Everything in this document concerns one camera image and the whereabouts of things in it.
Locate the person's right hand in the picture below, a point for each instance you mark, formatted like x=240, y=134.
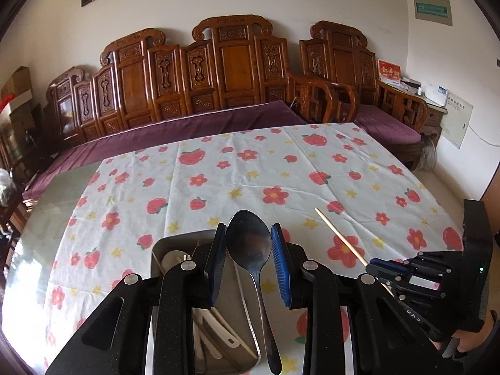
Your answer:
x=469, y=347

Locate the stainless steel spoon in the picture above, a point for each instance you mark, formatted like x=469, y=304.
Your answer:
x=249, y=243

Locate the strawberry flower tablecloth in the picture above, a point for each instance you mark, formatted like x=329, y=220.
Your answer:
x=136, y=199

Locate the white wall distribution panel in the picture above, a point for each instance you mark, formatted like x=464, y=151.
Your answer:
x=456, y=121

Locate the purple armchair cushion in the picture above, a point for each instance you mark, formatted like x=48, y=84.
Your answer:
x=384, y=128

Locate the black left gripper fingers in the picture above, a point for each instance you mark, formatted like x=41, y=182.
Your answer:
x=390, y=271

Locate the metal rectangular tray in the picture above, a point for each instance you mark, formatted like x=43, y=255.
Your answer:
x=172, y=322

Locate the carved wooden sofa bench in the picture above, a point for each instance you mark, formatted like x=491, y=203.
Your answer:
x=233, y=61

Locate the red gift box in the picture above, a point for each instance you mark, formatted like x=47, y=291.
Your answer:
x=389, y=72

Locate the purple bench cushion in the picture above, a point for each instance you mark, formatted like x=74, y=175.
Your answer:
x=267, y=115

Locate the wooden chopstick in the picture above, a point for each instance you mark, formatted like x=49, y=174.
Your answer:
x=353, y=242
x=158, y=264
x=228, y=327

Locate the carved wooden armchair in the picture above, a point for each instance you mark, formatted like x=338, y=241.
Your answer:
x=338, y=56

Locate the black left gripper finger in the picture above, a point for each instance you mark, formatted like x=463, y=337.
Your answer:
x=209, y=257

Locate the white telephone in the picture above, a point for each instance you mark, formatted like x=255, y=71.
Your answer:
x=436, y=95

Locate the wooden side table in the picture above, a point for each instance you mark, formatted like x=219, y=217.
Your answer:
x=432, y=127

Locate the green wall panel box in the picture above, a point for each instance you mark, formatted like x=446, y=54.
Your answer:
x=438, y=11

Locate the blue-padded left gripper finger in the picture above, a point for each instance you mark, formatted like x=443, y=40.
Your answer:
x=289, y=259

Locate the stainless steel fork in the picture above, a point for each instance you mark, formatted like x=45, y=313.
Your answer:
x=200, y=362

